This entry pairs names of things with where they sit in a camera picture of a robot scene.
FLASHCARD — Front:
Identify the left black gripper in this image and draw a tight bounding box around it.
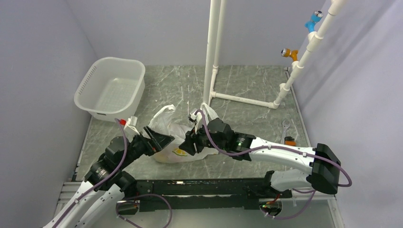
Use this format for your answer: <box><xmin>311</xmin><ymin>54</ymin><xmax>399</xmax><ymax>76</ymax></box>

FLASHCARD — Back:
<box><xmin>119</xmin><ymin>125</ymin><xmax>174</xmax><ymax>169</ymax></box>

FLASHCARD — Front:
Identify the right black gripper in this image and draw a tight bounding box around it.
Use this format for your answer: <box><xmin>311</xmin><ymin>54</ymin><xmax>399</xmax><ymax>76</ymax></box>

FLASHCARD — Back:
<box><xmin>179</xmin><ymin>121</ymin><xmax>228</xmax><ymax>156</ymax></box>

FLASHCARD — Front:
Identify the white plastic bag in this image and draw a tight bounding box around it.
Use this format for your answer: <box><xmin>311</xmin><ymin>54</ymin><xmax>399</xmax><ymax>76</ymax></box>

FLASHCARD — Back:
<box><xmin>148</xmin><ymin>104</ymin><xmax>219</xmax><ymax>163</ymax></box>

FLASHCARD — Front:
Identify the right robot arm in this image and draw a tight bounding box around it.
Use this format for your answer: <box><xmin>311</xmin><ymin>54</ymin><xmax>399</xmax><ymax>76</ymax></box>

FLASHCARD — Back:
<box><xmin>179</xmin><ymin>118</ymin><xmax>341</xmax><ymax>197</ymax></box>

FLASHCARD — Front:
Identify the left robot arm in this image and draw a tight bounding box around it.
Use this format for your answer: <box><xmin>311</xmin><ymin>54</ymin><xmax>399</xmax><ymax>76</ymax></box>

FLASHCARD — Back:
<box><xmin>46</xmin><ymin>126</ymin><xmax>174</xmax><ymax>228</ymax></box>

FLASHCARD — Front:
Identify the white plastic basin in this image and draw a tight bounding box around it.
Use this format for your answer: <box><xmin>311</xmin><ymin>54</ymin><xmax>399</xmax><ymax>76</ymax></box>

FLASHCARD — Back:
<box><xmin>74</xmin><ymin>57</ymin><xmax>145</xmax><ymax>122</ymax></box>

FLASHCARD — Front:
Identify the silver wrench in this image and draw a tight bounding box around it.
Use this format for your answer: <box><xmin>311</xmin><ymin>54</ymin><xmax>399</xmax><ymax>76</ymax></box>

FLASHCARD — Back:
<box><xmin>280</xmin><ymin>119</ymin><xmax>290</xmax><ymax>144</ymax></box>

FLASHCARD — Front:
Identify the orange black brush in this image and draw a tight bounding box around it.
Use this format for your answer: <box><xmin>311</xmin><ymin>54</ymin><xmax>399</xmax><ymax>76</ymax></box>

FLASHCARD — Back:
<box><xmin>284</xmin><ymin>136</ymin><xmax>296</xmax><ymax>146</ymax></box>

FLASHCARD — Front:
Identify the orange nozzle on pipe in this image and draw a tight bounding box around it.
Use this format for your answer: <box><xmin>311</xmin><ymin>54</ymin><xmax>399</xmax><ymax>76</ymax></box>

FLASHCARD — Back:
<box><xmin>281</xmin><ymin>48</ymin><xmax>298</xmax><ymax>61</ymax></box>

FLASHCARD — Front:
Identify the blue nozzle on pipe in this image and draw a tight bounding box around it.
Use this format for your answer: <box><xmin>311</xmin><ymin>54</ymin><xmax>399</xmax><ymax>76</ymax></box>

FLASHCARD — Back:
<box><xmin>305</xmin><ymin>10</ymin><xmax>323</xmax><ymax>33</ymax></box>

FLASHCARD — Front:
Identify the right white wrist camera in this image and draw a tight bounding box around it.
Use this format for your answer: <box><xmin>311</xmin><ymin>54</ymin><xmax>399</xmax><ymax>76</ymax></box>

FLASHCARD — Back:
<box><xmin>188</xmin><ymin>109</ymin><xmax>205</xmax><ymax>134</ymax></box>

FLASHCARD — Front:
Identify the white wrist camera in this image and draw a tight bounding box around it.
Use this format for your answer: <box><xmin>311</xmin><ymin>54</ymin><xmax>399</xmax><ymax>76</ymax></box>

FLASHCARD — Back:
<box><xmin>188</xmin><ymin>109</ymin><xmax>205</xmax><ymax>134</ymax></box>
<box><xmin>119</xmin><ymin>115</ymin><xmax>139</xmax><ymax>137</ymax></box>

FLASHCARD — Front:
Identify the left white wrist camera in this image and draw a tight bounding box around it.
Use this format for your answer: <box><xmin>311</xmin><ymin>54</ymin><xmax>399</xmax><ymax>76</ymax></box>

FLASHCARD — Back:
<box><xmin>119</xmin><ymin>115</ymin><xmax>139</xmax><ymax>137</ymax></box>

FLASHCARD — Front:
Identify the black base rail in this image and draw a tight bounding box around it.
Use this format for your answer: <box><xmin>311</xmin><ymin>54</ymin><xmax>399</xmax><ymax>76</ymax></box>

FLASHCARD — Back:
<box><xmin>116</xmin><ymin>178</ymin><xmax>292</xmax><ymax>215</ymax></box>

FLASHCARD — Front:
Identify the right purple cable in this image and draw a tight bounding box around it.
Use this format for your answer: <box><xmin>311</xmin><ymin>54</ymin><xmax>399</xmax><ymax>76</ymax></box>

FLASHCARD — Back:
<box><xmin>193</xmin><ymin>109</ymin><xmax>353</xmax><ymax>220</ymax></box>

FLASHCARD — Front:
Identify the white PVC pipe frame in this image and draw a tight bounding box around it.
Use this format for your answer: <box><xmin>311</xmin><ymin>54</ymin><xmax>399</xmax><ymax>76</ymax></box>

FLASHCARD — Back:
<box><xmin>203</xmin><ymin>0</ymin><xmax>345</xmax><ymax>109</ymax></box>

